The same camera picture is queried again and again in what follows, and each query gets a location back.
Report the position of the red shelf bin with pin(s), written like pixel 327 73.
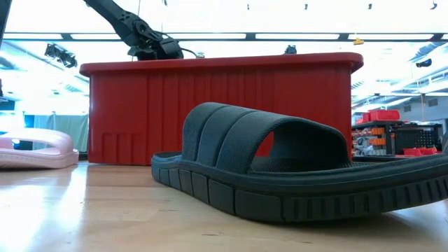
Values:
pixel 383 115

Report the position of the black ceiling camera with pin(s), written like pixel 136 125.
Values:
pixel 61 56

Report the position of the black slide sandal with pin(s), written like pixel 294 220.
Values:
pixel 245 140

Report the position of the yellow hanging object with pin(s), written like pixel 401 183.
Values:
pixel 358 41

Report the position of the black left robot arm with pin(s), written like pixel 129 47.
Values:
pixel 119 19

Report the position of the grey-blue curtain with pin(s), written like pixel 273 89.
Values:
pixel 66 131

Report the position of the black storage shelf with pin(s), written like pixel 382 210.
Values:
pixel 413 138

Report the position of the small black overhead device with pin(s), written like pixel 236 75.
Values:
pixel 290 50

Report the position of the pink slide sandal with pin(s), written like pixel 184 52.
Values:
pixel 38 152

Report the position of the red plastic bin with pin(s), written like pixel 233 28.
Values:
pixel 210 112

